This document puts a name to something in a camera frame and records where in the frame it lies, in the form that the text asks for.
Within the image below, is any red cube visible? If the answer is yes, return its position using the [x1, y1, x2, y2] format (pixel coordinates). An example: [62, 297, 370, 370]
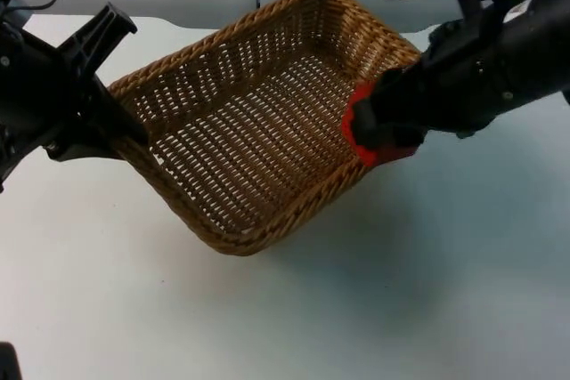
[341, 79, 424, 166]

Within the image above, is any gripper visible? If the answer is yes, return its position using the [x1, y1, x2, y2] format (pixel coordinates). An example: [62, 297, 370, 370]
[353, 4, 518, 150]
[20, 3, 149, 163]

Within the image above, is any pale brown wicker basket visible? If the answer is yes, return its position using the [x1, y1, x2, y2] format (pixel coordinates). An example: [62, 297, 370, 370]
[108, 0, 423, 258]

